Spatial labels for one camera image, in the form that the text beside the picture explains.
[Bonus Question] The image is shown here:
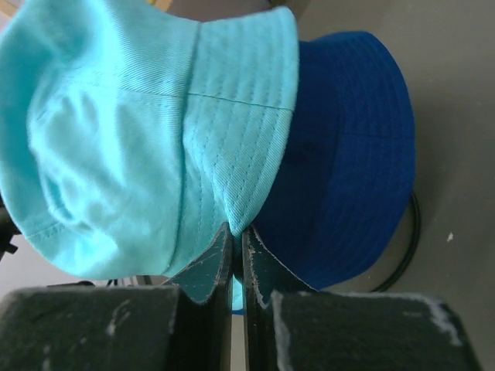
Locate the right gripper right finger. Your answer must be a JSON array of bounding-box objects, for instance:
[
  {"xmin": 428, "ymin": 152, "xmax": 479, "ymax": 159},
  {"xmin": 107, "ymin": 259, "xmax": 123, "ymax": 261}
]
[{"xmin": 242, "ymin": 228, "xmax": 480, "ymax": 370}]

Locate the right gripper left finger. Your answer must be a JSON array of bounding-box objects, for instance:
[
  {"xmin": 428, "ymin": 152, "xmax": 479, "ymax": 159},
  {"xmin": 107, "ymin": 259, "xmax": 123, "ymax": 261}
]
[{"xmin": 1, "ymin": 224, "xmax": 234, "ymax": 370}]

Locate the dark blue bucket hat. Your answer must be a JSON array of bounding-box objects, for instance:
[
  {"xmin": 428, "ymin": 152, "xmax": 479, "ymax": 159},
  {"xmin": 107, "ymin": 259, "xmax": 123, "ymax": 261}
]
[{"xmin": 254, "ymin": 31, "xmax": 415, "ymax": 290}]

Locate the cyan bucket hat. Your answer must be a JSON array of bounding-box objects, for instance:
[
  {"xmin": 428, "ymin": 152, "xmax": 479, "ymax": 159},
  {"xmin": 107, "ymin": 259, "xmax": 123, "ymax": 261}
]
[{"xmin": 0, "ymin": 0, "xmax": 302, "ymax": 314}]

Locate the black wire hat stand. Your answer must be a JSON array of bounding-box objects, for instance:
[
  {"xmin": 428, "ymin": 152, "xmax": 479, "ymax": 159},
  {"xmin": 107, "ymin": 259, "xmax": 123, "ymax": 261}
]
[{"xmin": 365, "ymin": 191, "xmax": 422, "ymax": 294}]

